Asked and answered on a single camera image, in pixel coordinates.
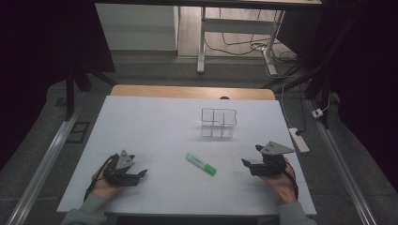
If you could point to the person's left hand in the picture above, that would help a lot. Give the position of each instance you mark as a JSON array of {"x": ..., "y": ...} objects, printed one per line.
[{"x": 101, "y": 187}]

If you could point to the person's right hand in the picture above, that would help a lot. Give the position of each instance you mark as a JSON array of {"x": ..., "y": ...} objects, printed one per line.
[{"x": 281, "y": 186}]

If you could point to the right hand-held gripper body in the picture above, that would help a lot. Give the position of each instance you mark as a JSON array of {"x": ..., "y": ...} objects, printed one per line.
[{"x": 271, "y": 162}]

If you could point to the black metal stand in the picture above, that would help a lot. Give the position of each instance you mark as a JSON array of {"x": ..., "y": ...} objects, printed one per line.
[
  {"x": 322, "y": 90},
  {"x": 70, "y": 93}
]

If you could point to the white desk frame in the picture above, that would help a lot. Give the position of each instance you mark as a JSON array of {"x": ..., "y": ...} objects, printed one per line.
[{"x": 237, "y": 25}]

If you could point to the white power strip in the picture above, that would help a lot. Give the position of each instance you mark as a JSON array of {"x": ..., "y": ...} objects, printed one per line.
[{"x": 299, "y": 140}]

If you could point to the green highlighter pen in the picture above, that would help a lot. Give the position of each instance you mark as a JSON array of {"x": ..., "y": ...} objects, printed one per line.
[{"x": 201, "y": 164}]

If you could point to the clear acrylic organizer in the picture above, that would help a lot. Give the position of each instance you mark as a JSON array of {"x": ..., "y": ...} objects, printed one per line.
[{"x": 218, "y": 122}]

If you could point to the white table cover sheet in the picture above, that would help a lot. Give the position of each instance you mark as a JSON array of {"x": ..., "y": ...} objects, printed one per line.
[{"x": 169, "y": 134}]

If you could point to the aluminium rail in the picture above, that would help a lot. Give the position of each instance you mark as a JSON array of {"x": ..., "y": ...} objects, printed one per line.
[
  {"x": 40, "y": 175},
  {"x": 342, "y": 175}
]

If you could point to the white cabinet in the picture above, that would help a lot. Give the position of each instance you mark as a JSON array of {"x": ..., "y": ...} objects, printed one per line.
[{"x": 136, "y": 26}]

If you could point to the dark floor hatch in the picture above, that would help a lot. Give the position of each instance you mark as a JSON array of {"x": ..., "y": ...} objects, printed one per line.
[{"x": 78, "y": 132}]

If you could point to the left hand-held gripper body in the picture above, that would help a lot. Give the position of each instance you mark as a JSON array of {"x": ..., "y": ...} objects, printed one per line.
[{"x": 119, "y": 175}]

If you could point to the small white adapter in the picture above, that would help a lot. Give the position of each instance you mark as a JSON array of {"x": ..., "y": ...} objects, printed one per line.
[{"x": 317, "y": 113}]

